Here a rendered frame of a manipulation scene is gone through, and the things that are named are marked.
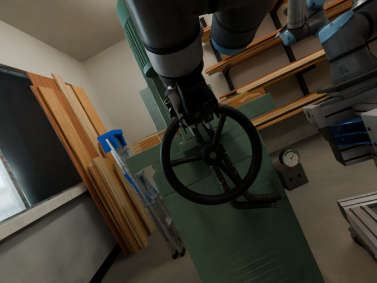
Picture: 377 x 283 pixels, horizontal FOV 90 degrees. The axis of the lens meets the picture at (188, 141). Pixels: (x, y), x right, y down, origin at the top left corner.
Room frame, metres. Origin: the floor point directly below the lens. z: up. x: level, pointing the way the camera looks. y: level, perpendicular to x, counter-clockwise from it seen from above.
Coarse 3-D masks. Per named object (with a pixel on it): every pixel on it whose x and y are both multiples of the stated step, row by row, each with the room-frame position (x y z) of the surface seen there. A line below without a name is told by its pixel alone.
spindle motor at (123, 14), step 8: (120, 0) 0.79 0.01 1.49; (120, 8) 0.80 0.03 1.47; (120, 16) 0.82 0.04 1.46; (128, 16) 0.79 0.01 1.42; (128, 24) 0.81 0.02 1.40; (128, 32) 0.82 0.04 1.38; (136, 32) 0.80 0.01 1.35; (136, 40) 0.81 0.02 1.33; (136, 48) 0.82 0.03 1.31; (144, 48) 0.79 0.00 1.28; (144, 56) 0.80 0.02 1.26; (144, 64) 0.82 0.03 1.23; (144, 72) 0.85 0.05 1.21; (152, 72) 0.84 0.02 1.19
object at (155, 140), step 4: (260, 88) 0.86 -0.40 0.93; (252, 92) 0.86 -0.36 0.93; (256, 92) 0.86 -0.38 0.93; (260, 92) 0.86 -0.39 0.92; (264, 92) 0.86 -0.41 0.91; (244, 96) 0.86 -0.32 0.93; (232, 100) 0.86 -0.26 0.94; (236, 100) 0.86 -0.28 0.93; (240, 100) 0.86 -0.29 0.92; (232, 104) 0.86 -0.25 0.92; (236, 104) 0.86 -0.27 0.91; (156, 136) 0.85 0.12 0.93; (148, 140) 0.85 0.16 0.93; (152, 140) 0.85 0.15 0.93; (156, 140) 0.85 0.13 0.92; (140, 144) 0.85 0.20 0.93; (144, 144) 0.85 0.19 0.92; (148, 144) 0.85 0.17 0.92; (152, 144) 0.85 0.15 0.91; (156, 144) 0.85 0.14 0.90; (144, 148) 0.85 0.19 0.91
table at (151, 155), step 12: (264, 96) 0.71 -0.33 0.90; (240, 108) 0.71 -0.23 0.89; (252, 108) 0.71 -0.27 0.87; (264, 108) 0.71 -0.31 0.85; (228, 120) 0.70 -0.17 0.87; (180, 144) 0.61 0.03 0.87; (192, 144) 0.61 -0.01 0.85; (132, 156) 0.70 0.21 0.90; (144, 156) 0.70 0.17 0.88; (156, 156) 0.70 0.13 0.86; (132, 168) 0.70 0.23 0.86
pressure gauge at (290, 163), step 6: (282, 150) 0.67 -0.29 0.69; (288, 150) 0.64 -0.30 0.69; (294, 150) 0.64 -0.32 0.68; (282, 156) 0.65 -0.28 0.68; (288, 156) 0.65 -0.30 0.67; (294, 156) 0.65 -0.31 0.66; (282, 162) 0.65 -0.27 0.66; (288, 162) 0.64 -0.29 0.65; (294, 162) 0.65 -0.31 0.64; (294, 168) 0.67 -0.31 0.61
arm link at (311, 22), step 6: (318, 12) 0.95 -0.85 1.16; (324, 12) 0.95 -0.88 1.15; (312, 18) 0.97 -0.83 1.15; (318, 18) 0.95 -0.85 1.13; (324, 18) 0.95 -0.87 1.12; (312, 24) 0.95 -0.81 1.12; (318, 24) 0.95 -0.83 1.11; (324, 24) 0.95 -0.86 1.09; (312, 30) 0.96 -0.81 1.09; (318, 30) 0.97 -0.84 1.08; (318, 36) 1.01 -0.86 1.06
